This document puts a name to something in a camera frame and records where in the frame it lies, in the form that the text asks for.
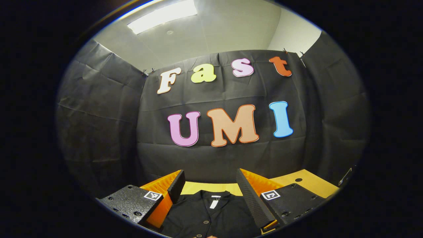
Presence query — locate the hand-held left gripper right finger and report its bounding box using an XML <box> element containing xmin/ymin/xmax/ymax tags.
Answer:
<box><xmin>236</xmin><ymin>168</ymin><xmax>331</xmax><ymax>234</ymax></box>

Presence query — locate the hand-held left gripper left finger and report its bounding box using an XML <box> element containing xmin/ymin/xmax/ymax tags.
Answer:
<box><xmin>96</xmin><ymin>170</ymin><xmax>186</xmax><ymax>232</ymax></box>

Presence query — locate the black button-up shirt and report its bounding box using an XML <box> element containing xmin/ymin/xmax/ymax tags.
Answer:
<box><xmin>160</xmin><ymin>190</ymin><xmax>265</xmax><ymax>238</ymax></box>

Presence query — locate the black backdrop cloth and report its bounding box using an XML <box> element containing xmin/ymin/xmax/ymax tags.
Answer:
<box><xmin>55</xmin><ymin>31</ymin><xmax>370</xmax><ymax>199</ymax></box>

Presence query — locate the rectangular ceiling light panel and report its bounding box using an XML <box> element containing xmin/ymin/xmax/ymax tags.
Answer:
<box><xmin>127</xmin><ymin>0</ymin><xmax>199</xmax><ymax>35</ymax></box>

